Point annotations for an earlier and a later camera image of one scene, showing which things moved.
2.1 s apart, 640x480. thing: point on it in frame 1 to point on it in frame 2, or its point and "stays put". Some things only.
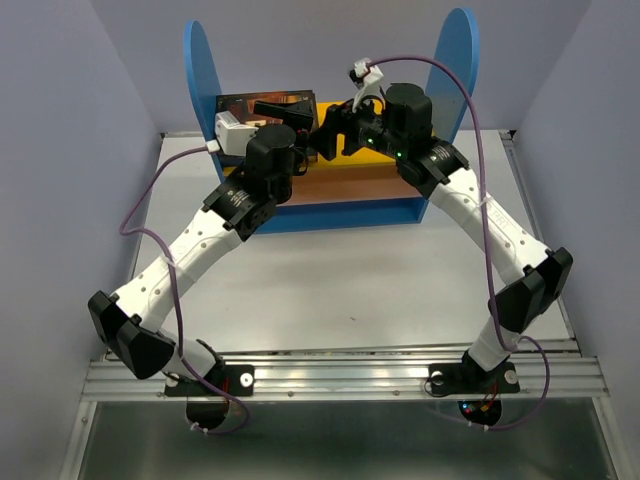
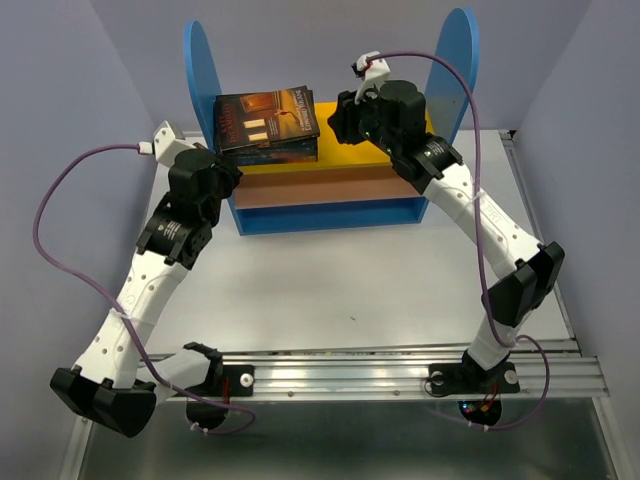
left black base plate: [233, 379] stays put
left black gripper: [298, 115] to [230, 172]
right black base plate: [470, 379] stays put
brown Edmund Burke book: [242, 105] stays put
